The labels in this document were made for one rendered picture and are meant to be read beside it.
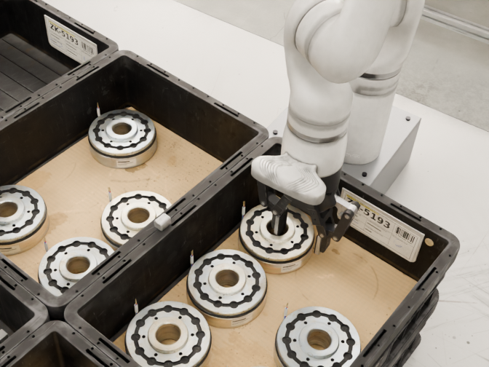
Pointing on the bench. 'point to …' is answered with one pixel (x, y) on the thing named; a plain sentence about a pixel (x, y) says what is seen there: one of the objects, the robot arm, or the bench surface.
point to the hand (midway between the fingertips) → (300, 233)
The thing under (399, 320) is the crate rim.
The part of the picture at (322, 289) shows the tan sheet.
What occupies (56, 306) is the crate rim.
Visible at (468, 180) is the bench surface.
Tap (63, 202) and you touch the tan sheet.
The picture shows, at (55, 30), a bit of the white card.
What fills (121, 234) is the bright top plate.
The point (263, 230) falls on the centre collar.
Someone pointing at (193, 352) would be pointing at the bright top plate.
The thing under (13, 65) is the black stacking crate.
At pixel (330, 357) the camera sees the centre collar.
